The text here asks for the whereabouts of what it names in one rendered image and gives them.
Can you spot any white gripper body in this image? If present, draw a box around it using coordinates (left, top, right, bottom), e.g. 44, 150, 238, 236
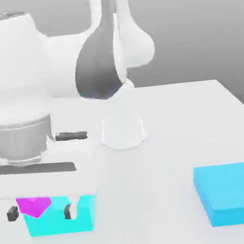
0, 147, 100, 206

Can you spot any small magenta cube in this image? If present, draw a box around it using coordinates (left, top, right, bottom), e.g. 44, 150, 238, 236
15, 194, 54, 221

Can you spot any large blue box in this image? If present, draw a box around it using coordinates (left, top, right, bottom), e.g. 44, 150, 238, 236
191, 162, 244, 229

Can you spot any large cyan box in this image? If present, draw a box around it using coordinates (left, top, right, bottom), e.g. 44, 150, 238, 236
21, 192, 101, 239

